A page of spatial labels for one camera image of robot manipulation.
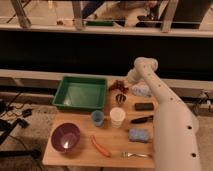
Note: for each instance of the blue sponge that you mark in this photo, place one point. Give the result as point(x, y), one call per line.
point(138, 135)

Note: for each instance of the green plastic tray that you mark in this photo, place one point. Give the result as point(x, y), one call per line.
point(81, 93)

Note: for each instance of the purple bowl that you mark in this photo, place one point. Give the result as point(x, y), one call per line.
point(65, 137)

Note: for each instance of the dark red grape bunch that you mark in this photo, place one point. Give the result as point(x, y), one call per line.
point(120, 86)

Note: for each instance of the orange carrot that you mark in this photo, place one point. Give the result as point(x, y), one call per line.
point(100, 148)

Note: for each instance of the black rectangular block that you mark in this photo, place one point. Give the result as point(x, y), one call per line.
point(144, 106)

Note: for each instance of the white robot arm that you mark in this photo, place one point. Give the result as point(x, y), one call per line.
point(174, 125)

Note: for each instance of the small metal cup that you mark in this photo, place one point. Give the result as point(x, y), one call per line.
point(120, 99)

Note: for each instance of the blue plastic cup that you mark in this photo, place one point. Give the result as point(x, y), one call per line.
point(97, 117)

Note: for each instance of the silver fork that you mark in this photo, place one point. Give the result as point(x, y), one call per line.
point(128, 154)

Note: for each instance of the white plastic cup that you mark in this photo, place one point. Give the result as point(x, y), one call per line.
point(117, 116)

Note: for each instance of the clear plastic bag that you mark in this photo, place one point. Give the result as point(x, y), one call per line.
point(141, 90)

